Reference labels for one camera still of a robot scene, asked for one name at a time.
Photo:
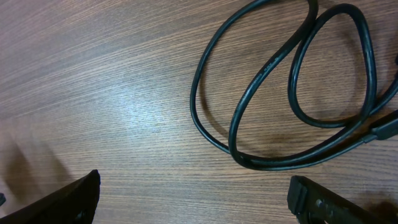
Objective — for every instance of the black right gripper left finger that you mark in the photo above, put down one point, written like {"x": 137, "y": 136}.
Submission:
{"x": 74, "y": 203}

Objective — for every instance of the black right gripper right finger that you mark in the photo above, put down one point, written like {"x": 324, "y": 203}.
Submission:
{"x": 312, "y": 203}

